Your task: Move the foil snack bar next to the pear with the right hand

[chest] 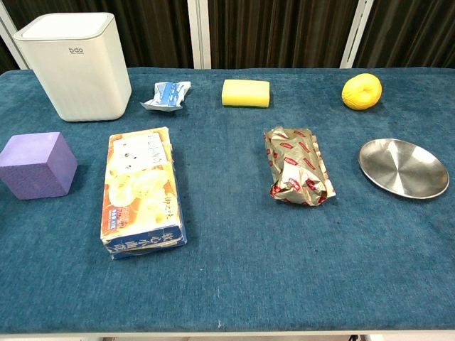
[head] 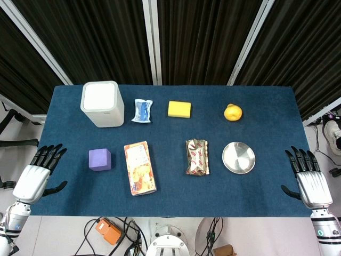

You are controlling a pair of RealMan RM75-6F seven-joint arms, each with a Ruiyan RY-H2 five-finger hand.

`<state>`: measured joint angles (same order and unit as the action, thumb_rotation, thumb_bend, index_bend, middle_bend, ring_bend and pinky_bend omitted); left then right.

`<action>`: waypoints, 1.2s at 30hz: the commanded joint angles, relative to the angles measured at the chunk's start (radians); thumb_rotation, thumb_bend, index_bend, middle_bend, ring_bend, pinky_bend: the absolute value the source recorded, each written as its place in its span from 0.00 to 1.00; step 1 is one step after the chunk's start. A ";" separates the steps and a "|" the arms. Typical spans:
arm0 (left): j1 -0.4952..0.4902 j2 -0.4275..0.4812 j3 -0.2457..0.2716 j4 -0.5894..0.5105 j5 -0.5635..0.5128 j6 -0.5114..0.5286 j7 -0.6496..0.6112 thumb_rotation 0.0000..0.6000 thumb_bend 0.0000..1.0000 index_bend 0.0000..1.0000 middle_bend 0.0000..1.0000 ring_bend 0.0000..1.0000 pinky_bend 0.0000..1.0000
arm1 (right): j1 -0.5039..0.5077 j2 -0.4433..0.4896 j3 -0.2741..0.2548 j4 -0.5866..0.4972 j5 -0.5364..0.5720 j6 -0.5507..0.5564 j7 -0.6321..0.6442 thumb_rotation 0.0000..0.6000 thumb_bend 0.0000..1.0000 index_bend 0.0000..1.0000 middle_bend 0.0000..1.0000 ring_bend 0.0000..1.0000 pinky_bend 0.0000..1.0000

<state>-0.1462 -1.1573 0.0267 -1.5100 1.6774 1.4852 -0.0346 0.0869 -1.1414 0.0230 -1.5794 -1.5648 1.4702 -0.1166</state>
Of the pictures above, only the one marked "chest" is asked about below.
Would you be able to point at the gold red snack bag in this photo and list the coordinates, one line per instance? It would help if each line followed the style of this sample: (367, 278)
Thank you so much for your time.
(298, 167)

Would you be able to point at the round stainless steel plate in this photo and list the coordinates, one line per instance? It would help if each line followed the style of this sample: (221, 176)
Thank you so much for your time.
(403, 167)

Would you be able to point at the yellow green sponge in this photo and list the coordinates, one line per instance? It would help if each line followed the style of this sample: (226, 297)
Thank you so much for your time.
(245, 93)

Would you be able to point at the yellow blue snack box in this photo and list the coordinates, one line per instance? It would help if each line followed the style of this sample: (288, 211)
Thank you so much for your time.
(142, 192)

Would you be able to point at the blue white crumpled wrapper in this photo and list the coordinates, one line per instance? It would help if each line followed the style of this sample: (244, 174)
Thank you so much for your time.
(168, 94)

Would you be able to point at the teal table cloth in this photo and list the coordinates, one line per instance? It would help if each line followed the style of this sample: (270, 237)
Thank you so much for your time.
(234, 270)

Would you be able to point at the dark pleated curtain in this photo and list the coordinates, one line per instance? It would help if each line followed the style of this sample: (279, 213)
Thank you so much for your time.
(281, 32)

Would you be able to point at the yellow lemon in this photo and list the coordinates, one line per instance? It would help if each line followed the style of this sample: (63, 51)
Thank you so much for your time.
(360, 91)

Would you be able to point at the white plastic trash bin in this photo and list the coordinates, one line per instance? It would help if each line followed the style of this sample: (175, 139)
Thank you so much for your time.
(85, 71)

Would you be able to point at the purple foam cube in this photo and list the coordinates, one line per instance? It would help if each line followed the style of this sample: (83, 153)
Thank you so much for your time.
(35, 167)

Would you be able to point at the white metal frame post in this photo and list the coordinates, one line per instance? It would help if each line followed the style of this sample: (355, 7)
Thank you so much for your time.
(10, 42)
(353, 35)
(199, 33)

